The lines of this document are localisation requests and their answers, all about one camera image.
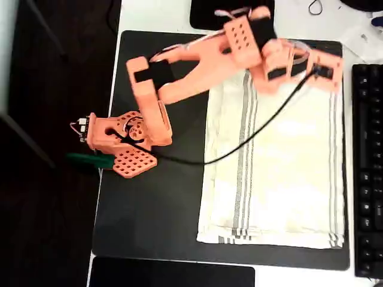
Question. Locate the grey metal bar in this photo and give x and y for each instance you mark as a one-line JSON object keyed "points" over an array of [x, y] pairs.
{"points": [[48, 33], [27, 139]]}

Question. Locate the large dark grey desk mat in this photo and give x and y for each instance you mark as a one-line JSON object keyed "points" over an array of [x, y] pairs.
{"points": [[149, 209]]}

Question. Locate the robot controller board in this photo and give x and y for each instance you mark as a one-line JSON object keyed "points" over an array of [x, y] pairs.
{"points": [[82, 127]]}

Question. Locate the green table clamp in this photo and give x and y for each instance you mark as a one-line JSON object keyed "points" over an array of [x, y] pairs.
{"points": [[86, 161]]}

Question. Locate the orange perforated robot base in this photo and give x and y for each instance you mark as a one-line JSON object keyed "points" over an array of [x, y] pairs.
{"points": [[101, 134]]}

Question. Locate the orange 3D-printed robot arm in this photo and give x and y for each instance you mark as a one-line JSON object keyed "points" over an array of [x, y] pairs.
{"points": [[203, 65]]}

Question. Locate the white striped dish towel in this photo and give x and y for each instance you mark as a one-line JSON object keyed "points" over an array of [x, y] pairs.
{"points": [[287, 164]]}

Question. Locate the orange framed wrist camera mount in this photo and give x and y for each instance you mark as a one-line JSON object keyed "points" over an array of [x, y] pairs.
{"points": [[336, 74]]}

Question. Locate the small blue object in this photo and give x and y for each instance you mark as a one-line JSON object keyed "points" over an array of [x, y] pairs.
{"points": [[377, 21]]}

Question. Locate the white furniture panel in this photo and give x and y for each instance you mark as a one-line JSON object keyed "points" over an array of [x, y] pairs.
{"points": [[7, 53]]}

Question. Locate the black keyboard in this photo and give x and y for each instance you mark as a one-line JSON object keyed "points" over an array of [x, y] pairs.
{"points": [[368, 149]]}

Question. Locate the dark rounded object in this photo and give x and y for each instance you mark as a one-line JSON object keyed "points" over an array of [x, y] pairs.
{"points": [[359, 3]]}

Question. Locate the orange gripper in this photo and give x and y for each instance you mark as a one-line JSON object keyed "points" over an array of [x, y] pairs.
{"points": [[324, 72]]}

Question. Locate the black mouse pad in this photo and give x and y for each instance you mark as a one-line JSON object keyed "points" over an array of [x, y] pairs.
{"points": [[203, 15], [170, 275]]}

